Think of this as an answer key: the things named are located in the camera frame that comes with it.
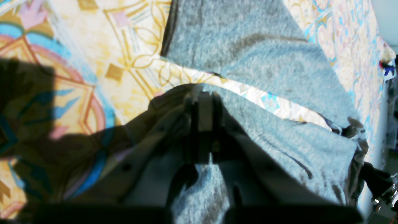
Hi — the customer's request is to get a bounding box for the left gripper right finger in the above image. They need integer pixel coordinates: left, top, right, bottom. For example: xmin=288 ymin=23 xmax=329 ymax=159
xmin=199 ymin=91 xmax=362 ymax=224

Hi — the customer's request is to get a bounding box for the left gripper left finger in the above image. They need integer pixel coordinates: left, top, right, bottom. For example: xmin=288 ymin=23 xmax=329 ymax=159
xmin=25 ymin=87 xmax=199 ymax=224

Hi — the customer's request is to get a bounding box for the grey t-shirt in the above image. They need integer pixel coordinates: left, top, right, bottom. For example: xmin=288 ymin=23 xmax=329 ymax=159
xmin=161 ymin=0 xmax=368 ymax=208

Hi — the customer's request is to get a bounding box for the patterned tablecloth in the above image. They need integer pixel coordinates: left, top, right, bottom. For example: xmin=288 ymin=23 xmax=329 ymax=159
xmin=1 ymin=0 xmax=389 ymax=224

